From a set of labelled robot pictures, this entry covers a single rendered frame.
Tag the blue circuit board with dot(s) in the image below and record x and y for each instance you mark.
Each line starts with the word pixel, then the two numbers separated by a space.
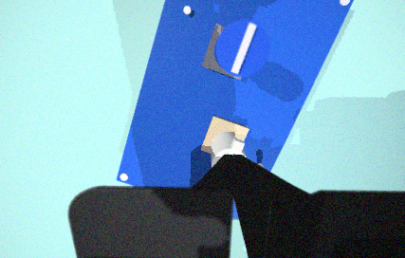
pixel 230 75

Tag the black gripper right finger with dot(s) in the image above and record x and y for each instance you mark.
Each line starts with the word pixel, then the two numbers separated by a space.
pixel 280 220

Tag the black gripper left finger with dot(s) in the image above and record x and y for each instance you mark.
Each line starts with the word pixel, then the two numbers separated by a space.
pixel 156 222

